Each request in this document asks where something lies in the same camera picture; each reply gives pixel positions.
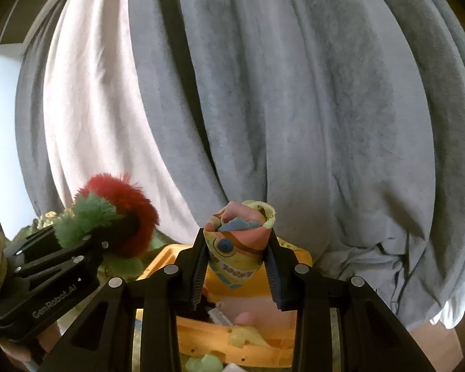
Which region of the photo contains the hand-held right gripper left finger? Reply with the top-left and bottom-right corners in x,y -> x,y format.
42,228 -> 210,372

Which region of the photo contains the pink ball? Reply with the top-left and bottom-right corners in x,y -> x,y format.
232,311 -> 259,326

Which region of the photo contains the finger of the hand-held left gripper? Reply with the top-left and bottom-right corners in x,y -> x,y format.
4,214 -> 141,266
17,239 -> 110,292

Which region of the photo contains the green and red plush toy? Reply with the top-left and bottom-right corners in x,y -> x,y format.
54,174 -> 161,277

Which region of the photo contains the small colourful toy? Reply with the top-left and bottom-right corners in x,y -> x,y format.
203,200 -> 277,292

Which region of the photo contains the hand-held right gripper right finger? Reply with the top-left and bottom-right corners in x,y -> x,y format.
264,234 -> 423,372

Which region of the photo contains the white cabinet door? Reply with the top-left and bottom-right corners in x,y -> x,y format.
0,44 -> 36,234

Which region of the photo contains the pink curtain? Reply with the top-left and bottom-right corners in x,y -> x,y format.
42,0 -> 233,241

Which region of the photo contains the narrow grey curtain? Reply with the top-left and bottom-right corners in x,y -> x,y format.
15,0 -> 86,218

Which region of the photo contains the person's left hand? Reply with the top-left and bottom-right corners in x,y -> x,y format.
1,322 -> 62,362

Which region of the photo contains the orange plastic crate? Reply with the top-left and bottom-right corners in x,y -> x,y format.
135,236 -> 315,372

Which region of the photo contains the wide grey curtain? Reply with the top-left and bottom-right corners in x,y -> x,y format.
128,0 -> 465,331

